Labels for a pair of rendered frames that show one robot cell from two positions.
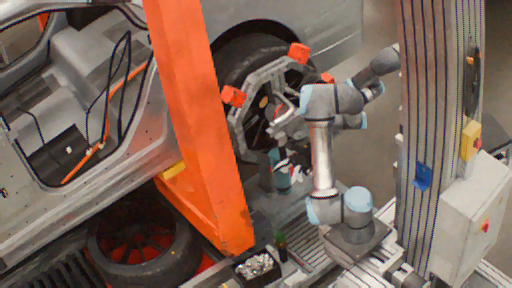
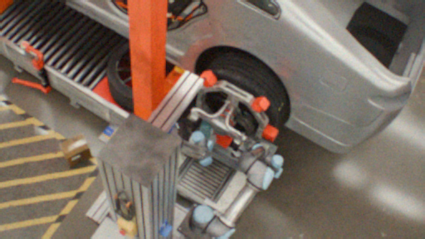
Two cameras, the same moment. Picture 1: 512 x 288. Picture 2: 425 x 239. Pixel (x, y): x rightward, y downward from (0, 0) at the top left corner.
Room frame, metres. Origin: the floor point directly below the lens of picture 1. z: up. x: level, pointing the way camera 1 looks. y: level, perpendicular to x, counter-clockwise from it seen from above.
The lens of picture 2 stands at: (1.18, -1.51, 3.73)
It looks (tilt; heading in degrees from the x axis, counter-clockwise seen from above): 59 degrees down; 52
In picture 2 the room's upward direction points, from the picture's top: 11 degrees clockwise
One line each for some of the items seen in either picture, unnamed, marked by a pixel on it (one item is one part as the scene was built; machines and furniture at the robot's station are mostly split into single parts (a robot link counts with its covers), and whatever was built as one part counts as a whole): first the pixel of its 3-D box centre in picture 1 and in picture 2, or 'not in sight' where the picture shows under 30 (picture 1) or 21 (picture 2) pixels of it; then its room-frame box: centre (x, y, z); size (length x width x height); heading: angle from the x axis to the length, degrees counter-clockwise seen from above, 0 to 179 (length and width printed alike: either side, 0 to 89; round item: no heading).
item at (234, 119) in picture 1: (278, 112); (231, 112); (2.42, -0.14, 0.85); 0.54 x 0.07 x 0.54; 120
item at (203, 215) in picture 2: not in sight; (203, 217); (1.84, -0.78, 0.98); 0.13 x 0.12 x 0.14; 112
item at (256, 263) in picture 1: (255, 271); not in sight; (1.73, 0.12, 0.51); 0.20 x 0.14 x 0.13; 112
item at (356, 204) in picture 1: (357, 206); not in sight; (1.58, -0.34, 0.98); 0.13 x 0.12 x 0.14; 77
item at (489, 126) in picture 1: (479, 150); not in sight; (2.47, -1.49, 0.17); 0.43 x 0.36 x 0.34; 101
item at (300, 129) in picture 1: (288, 118); (226, 119); (2.36, -0.17, 0.85); 0.21 x 0.14 x 0.14; 30
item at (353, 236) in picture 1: (358, 224); not in sight; (1.58, -0.34, 0.87); 0.15 x 0.15 x 0.10
